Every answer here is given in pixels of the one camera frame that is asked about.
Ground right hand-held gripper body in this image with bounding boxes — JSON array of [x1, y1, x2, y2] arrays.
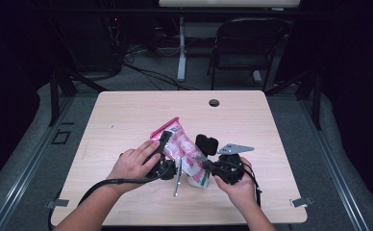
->
[[211, 142, 256, 186]]

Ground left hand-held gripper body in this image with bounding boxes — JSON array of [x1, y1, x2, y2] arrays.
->
[[145, 153, 183, 197]]

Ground pink and clear seasoning bag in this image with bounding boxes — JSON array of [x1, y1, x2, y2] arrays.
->
[[149, 116, 211, 189]]

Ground person's right hand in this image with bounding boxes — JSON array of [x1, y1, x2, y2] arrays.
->
[[213, 158, 257, 206]]

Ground person's left hand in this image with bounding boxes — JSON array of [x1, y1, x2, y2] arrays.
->
[[106, 141, 162, 193]]

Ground white desk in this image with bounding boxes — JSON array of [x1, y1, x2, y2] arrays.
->
[[158, 0, 302, 85]]

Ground black metal stand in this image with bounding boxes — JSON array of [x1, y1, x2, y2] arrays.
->
[[48, 68, 107, 128], [264, 68, 323, 131]]

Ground dark equipment rack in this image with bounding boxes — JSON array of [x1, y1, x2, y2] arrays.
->
[[78, 13, 126, 76]]

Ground black folding chair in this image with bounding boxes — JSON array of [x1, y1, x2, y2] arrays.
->
[[207, 17, 292, 92]]

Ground black floor cables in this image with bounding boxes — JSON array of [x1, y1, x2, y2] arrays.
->
[[121, 47, 197, 91]]

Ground grey metal table bracket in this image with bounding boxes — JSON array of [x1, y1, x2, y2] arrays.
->
[[289, 195, 314, 208], [45, 198, 70, 210]]

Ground grey metal floor rail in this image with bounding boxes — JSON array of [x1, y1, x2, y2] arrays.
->
[[0, 95, 77, 231], [298, 99, 373, 231]]

